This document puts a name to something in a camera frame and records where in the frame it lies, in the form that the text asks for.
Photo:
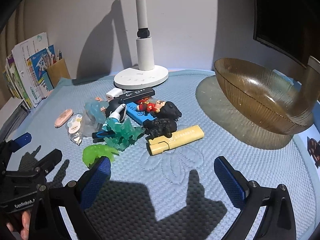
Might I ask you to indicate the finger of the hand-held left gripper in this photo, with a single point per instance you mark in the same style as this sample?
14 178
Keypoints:
23 139
50 159

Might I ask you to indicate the light blue translucent figurine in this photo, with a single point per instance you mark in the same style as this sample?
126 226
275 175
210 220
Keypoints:
95 108

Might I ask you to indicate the amber ribbed glass bowl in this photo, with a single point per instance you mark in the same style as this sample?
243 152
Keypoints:
250 97

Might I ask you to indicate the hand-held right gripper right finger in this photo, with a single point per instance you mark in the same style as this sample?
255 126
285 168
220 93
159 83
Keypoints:
228 182

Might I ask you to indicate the white desk lamp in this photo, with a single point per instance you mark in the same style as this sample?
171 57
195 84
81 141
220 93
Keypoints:
145 55

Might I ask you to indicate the yellow highlighter pen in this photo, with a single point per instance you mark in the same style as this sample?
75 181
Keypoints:
175 138

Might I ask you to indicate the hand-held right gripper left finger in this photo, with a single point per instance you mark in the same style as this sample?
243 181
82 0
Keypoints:
98 177

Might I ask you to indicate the brown pen holder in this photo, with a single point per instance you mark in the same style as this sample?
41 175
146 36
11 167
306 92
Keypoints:
58 73

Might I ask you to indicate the row of books and booklets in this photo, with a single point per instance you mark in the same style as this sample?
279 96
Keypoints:
27 70

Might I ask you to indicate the bunch of pencils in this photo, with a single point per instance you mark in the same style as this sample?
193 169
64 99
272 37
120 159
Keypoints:
53 57

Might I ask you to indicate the black white and blue figurine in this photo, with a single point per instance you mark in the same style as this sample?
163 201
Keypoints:
115 108

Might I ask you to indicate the pink eraser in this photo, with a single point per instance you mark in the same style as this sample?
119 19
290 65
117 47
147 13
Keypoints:
63 118

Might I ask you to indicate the black lighter with white print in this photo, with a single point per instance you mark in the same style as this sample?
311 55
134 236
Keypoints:
137 94

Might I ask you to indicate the doll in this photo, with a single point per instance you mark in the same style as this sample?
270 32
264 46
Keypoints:
165 108

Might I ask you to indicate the clear packet with white pieces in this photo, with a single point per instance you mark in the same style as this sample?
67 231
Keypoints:
74 127

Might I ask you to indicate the person's left hand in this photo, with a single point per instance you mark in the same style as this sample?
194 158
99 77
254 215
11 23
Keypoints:
25 223

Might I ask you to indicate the dark computer monitor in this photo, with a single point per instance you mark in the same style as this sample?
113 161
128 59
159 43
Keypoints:
287 17

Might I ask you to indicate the green crescent toy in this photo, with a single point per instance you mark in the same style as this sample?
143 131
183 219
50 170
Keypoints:
97 152

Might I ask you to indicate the white charger plug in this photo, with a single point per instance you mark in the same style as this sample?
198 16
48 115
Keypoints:
112 94

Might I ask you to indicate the grey book stand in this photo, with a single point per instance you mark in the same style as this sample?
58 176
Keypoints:
15 115

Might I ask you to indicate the printed picture card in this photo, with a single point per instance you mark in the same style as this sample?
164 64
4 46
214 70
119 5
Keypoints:
313 151

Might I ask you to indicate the teal crystal figurine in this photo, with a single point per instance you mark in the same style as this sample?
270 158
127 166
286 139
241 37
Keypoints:
122 137

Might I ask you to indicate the blue quilted mat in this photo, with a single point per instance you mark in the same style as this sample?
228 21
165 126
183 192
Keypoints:
205 150

